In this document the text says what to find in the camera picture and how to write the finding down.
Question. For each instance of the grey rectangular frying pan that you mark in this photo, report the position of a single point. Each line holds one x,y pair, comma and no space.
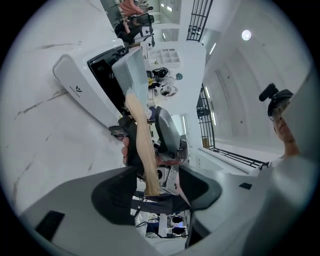
143,140

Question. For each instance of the round ceiling light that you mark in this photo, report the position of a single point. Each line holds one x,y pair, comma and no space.
246,35

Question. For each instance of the thin-framed glasses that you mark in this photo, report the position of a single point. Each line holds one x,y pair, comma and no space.
275,112

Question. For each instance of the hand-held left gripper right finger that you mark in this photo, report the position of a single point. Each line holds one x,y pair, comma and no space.
237,212

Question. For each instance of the black head camera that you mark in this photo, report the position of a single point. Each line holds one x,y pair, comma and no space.
268,91

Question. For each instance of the white compartment shelf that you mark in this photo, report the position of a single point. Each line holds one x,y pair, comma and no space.
163,58

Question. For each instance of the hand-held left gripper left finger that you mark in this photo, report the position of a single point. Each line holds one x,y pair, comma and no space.
75,200

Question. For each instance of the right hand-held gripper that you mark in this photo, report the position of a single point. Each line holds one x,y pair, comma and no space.
166,173

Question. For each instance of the white machine housing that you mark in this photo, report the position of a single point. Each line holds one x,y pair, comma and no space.
75,82

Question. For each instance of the person's head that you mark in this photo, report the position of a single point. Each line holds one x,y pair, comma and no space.
285,135

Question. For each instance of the black metal railing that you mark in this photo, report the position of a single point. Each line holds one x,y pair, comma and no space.
237,157

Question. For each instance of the black metal window grille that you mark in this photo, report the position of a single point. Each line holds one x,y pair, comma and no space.
200,112
193,40

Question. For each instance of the black office chair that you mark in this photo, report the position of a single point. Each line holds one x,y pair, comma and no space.
141,18

